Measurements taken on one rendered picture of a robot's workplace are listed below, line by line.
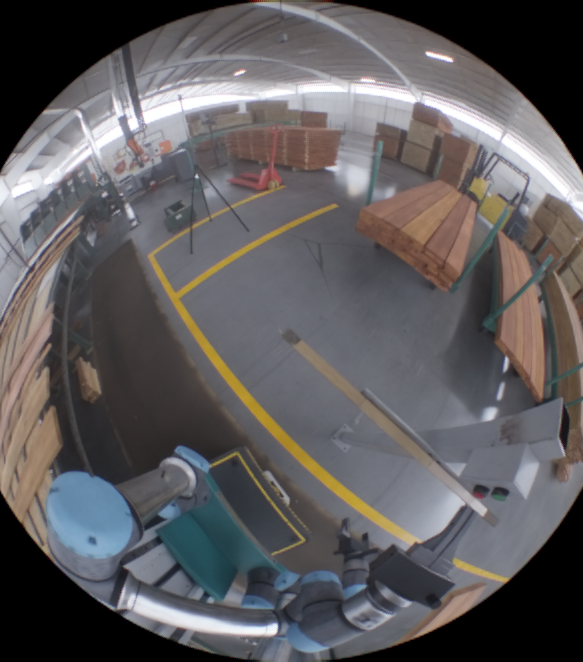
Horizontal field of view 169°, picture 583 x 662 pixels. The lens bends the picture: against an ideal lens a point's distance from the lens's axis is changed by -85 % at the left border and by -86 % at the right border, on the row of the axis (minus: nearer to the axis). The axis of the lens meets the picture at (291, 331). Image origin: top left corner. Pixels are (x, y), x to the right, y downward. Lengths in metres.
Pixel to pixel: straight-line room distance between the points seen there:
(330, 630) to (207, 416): 1.43
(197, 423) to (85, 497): 1.33
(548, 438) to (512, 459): 0.06
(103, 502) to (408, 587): 0.39
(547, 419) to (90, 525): 0.54
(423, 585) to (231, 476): 1.01
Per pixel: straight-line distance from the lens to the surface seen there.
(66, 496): 0.31
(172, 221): 3.38
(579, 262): 10.40
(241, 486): 1.16
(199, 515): 0.92
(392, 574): 0.34
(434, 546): 0.36
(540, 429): 0.34
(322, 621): 0.39
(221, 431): 1.49
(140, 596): 0.44
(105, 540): 0.29
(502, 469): 0.33
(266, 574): 0.96
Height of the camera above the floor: 1.40
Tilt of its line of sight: 62 degrees down
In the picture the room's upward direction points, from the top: 3 degrees counter-clockwise
